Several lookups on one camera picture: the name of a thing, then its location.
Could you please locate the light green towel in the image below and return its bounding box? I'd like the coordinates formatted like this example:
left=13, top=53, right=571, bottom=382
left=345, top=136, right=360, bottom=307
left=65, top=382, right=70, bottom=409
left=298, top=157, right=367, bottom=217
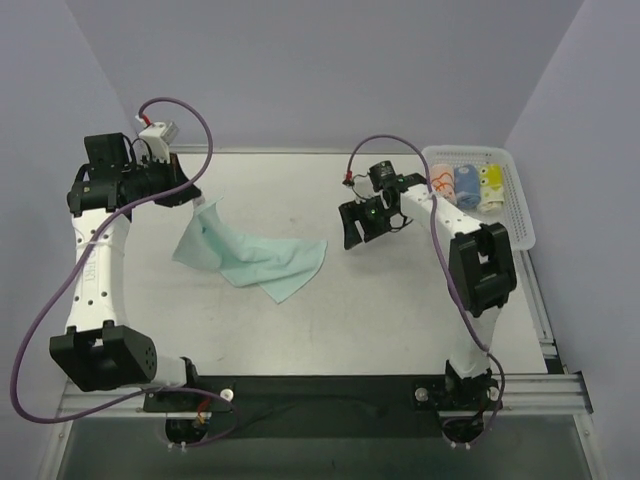
left=172, top=200, right=328, bottom=304

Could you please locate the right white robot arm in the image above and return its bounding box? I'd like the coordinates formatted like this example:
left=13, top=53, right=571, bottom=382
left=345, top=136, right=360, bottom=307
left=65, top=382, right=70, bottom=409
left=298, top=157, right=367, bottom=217
left=338, top=161, right=517, bottom=412

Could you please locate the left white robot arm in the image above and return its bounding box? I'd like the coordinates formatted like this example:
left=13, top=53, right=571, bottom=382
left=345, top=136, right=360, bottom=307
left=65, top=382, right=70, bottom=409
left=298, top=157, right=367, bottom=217
left=49, top=123, right=202, bottom=412

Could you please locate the orange white rolled towel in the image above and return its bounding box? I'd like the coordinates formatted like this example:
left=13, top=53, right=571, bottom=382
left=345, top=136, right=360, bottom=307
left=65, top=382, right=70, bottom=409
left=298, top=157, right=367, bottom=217
left=429, top=164, right=457, bottom=205

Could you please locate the blue rolled towel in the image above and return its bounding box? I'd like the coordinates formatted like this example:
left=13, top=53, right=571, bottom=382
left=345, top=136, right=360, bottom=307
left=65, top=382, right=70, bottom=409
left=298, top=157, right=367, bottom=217
left=454, top=165, right=481, bottom=210

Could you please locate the yellow rolled towel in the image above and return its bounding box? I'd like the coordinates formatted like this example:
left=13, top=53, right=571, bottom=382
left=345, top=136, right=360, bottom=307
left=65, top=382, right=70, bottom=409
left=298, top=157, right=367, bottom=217
left=477, top=164, right=504, bottom=214

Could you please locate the white plastic basket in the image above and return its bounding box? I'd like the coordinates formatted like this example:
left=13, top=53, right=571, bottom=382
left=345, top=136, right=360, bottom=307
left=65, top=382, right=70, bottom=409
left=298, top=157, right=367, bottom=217
left=422, top=145, right=536, bottom=251

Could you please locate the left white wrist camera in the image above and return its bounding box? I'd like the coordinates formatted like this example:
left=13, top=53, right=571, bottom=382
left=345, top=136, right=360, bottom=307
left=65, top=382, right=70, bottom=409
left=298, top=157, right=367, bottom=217
left=138, top=121, right=179, bottom=163

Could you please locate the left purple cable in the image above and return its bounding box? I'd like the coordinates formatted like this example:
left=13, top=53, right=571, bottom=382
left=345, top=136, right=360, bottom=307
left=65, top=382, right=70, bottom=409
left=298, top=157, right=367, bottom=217
left=10, top=97, right=245, bottom=448

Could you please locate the purple cable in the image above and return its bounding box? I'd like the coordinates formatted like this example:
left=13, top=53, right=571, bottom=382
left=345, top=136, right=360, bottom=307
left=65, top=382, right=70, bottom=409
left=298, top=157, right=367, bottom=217
left=343, top=133, right=507, bottom=446
left=10, top=97, right=245, bottom=448

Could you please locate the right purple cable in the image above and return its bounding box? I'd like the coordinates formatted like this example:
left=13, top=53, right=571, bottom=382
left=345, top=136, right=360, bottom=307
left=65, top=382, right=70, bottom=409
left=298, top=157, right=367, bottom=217
left=343, top=133, right=507, bottom=446

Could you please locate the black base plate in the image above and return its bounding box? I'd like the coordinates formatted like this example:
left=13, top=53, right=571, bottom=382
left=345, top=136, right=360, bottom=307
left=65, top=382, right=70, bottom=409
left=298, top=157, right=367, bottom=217
left=143, top=374, right=501, bottom=441

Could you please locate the aluminium front rail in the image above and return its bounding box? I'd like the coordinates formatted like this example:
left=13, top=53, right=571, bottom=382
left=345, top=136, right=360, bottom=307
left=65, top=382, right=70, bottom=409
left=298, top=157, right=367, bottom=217
left=61, top=374, right=593, bottom=417

